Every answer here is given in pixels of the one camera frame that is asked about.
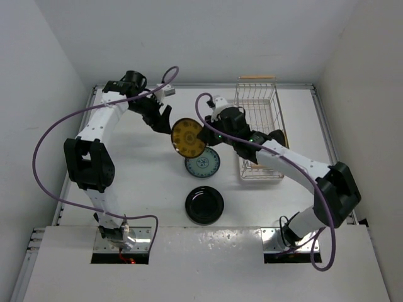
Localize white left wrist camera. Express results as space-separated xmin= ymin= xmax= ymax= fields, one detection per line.
xmin=154 ymin=84 xmax=176 ymax=101

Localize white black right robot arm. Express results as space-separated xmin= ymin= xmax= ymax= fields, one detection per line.
xmin=198 ymin=107 xmax=361 ymax=246

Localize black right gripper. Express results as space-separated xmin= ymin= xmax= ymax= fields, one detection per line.
xmin=199 ymin=112 xmax=237 ymax=146

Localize metal base plate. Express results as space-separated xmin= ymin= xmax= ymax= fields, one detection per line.
xmin=93 ymin=226 xmax=153 ymax=254
xmin=261 ymin=227 xmax=319 ymax=254

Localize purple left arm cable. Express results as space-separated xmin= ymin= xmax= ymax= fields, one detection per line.
xmin=32 ymin=65 xmax=179 ymax=249

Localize wire dish rack wooden handles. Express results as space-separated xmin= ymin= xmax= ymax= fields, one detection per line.
xmin=234 ymin=75 xmax=286 ymax=182

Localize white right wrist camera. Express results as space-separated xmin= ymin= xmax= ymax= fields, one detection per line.
xmin=207 ymin=96 xmax=231 ymax=121

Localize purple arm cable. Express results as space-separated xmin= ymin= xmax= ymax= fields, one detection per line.
xmin=195 ymin=92 xmax=336 ymax=272
xmin=32 ymin=65 xmax=179 ymax=249

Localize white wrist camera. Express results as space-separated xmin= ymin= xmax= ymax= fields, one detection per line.
xmin=154 ymin=84 xmax=176 ymax=101
xmin=207 ymin=96 xmax=231 ymax=121

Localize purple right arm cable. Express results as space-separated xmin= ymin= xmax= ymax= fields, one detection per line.
xmin=195 ymin=92 xmax=336 ymax=272

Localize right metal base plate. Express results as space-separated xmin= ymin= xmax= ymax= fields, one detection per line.
xmin=261 ymin=227 xmax=319 ymax=254

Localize black glossy plate centre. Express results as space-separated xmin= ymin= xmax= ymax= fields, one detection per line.
xmin=184 ymin=186 xmax=224 ymax=226

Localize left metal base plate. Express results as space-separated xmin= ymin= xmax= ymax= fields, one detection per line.
xmin=93 ymin=226 xmax=153 ymax=254

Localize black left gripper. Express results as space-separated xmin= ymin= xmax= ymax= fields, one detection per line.
xmin=127 ymin=92 xmax=171 ymax=133

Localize blue white porcelain plate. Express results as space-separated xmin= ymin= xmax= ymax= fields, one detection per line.
xmin=184 ymin=147 xmax=221 ymax=179

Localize yellow patterned plate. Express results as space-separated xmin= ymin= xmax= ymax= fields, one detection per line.
xmin=171 ymin=118 xmax=207 ymax=159
xmin=283 ymin=132 xmax=289 ymax=148

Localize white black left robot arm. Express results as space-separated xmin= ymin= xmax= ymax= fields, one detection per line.
xmin=64 ymin=70 xmax=175 ymax=251

